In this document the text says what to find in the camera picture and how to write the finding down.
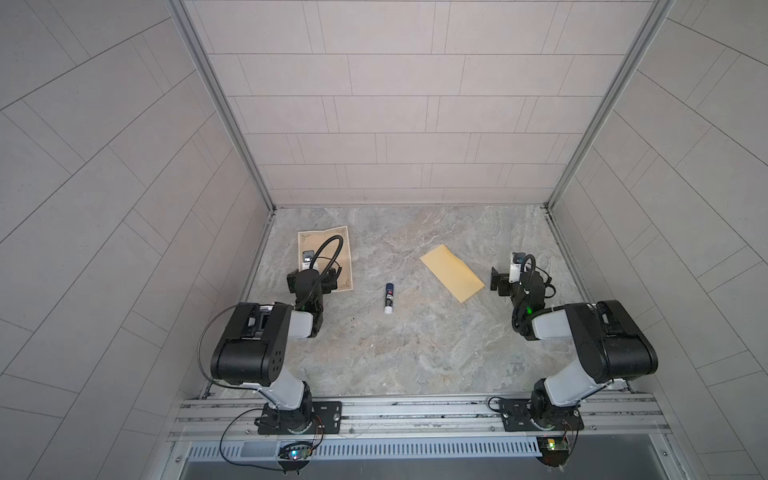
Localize blue white glue stick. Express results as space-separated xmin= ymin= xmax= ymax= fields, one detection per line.
xmin=384 ymin=283 xmax=394 ymax=314

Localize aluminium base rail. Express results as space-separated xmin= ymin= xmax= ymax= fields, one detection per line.
xmin=166 ymin=391 xmax=671 ymax=441

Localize left green circuit board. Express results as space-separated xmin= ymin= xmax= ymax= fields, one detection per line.
xmin=278 ymin=441 xmax=314 ymax=461

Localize beige decorated letter paper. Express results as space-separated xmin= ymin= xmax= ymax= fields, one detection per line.
xmin=297 ymin=226 xmax=353 ymax=293

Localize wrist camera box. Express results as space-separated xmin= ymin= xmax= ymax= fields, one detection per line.
xmin=509 ymin=252 xmax=526 ymax=283
xmin=301 ymin=250 xmax=315 ymax=270

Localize yellow paper envelope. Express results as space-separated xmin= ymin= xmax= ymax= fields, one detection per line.
xmin=420 ymin=245 xmax=485 ymax=303

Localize right black corrugated cable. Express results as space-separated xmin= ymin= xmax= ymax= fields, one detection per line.
xmin=518 ymin=254 xmax=557 ymax=301

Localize white slotted cable duct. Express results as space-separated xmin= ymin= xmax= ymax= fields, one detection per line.
xmin=187 ymin=437 xmax=542 ymax=463

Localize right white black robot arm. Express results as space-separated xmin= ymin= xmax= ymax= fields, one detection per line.
xmin=488 ymin=267 xmax=658 ymax=432

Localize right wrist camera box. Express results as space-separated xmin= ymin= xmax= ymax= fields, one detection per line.
xmin=509 ymin=252 xmax=526 ymax=283

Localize right green circuit board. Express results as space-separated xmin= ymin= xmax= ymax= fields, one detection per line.
xmin=536 ymin=437 xmax=571 ymax=467

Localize black corrugated cable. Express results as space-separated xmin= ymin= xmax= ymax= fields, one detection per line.
xmin=296 ymin=234 xmax=345 ymax=307
xmin=518 ymin=254 xmax=557 ymax=301

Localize green circuit board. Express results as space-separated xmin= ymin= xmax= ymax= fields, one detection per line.
xmin=278 ymin=441 xmax=314 ymax=461
xmin=536 ymin=437 xmax=571 ymax=467

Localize left black corrugated cable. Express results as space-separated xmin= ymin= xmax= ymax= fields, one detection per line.
xmin=296 ymin=234 xmax=345 ymax=307

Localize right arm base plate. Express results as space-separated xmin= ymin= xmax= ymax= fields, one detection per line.
xmin=499 ymin=399 xmax=584 ymax=432

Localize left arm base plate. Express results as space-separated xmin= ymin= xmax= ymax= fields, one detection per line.
xmin=254 ymin=401 xmax=342 ymax=435

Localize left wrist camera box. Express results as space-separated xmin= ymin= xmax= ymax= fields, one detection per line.
xmin=301 ymin=250 xmax=315 ymax=270

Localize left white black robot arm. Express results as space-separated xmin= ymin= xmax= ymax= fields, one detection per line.
xmin=210 ymin=268 xmax=342 ymax=435

